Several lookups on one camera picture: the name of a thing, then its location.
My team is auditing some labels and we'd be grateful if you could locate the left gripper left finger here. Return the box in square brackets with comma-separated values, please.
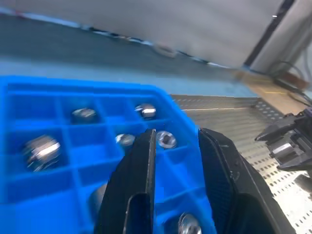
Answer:
[94, 128, 156, 234]

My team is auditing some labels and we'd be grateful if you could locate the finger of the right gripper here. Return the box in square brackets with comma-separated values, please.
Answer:
[254, 118, 297, 142]
[277, 156, 312, 171]

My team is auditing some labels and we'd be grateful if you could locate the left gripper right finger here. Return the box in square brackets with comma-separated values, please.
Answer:
[197, 128, 297, 234]

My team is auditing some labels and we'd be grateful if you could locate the perforated steel tray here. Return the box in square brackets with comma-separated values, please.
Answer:
[169, 94, 312, 234]

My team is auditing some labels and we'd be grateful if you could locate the blue compartment tray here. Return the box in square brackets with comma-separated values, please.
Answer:
[0, 74, 217, 234]

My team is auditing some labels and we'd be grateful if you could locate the brown cardboard mat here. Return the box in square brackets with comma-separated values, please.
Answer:
[235, 70, 312, 115]

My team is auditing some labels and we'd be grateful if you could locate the black equipment clutter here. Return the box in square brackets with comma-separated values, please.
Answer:
[270, 60, 312, 98]

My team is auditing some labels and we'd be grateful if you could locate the white backdrop sheet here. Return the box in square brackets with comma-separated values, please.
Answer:
[0, 0, 293, 69]

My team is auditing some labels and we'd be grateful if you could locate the black frame pole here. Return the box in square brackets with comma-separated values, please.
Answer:
[243, 0, 297, 68]

